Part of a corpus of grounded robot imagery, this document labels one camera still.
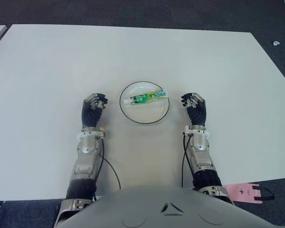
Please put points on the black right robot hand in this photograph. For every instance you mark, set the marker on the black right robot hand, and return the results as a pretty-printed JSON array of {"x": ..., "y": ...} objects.
[{"x": 197, "y": 112}]

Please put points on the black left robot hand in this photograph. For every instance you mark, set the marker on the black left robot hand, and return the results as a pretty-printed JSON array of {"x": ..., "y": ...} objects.
[{"x": 90, "y": 114}]

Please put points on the green toothpaste tube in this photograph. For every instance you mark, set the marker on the green toothpaste tube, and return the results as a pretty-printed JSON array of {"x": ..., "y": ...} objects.
[{"x": 145, "y": 97}]

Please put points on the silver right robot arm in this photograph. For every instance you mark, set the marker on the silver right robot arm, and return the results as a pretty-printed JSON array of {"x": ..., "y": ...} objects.
[{"x": 202, "y": 154}]

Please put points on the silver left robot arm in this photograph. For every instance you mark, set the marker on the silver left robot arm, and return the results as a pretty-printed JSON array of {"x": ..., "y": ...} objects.
[{"x": 85, "y": 150}]

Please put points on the white plate with black rim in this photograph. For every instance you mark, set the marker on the white plate with black rim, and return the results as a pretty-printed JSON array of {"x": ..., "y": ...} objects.
[{"x": 145, "y": 114}]

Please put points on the grey robot torso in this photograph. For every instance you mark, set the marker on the grey robot torso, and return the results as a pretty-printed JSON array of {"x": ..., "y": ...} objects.
[{"x": 168, "y": 209}]

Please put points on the small white floor object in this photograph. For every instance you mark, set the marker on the small white floor object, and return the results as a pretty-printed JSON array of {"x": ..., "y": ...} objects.
[{"x": 276, "y": 43}]

